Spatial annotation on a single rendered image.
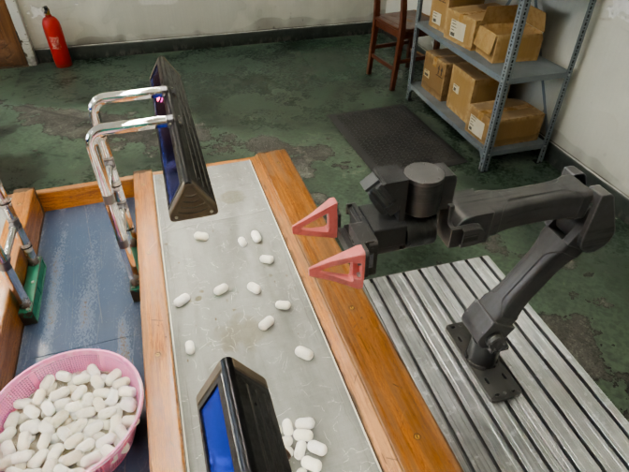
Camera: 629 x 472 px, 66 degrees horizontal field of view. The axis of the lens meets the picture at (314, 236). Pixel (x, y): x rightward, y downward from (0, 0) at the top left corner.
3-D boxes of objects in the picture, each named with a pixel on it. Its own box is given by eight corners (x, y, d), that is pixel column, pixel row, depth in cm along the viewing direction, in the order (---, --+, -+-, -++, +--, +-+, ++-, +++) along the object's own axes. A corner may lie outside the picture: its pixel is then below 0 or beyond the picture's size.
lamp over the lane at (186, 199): (181, 81, 129) (176, 53, 124) (218, 214, 83) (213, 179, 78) (150, 84, 127) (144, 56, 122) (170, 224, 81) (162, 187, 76)
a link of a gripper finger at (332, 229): (299, 231, 69) (362, 220, 71) (287, 203, 74) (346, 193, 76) (300, 267, 73) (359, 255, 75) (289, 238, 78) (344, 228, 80)
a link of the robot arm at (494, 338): (490, 339, 92) (517, 332, 93) (467, 305, 98) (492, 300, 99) (483, 360, 96) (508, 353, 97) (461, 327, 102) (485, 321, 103)
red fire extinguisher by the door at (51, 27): (74, 61, 436) (55, 1, 405) (71, 67, 423) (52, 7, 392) (57, 62, 434) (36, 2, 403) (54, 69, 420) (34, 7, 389)
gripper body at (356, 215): (366, 243, 67) (416, 234, 68) (343, 202, 74) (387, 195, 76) (363, 278, 71) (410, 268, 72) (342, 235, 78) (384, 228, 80)
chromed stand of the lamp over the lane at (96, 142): (202, 237, 136) (173, 81, 108) (212, 286, 121) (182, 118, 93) (131, 250, 132) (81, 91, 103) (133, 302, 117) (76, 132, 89)
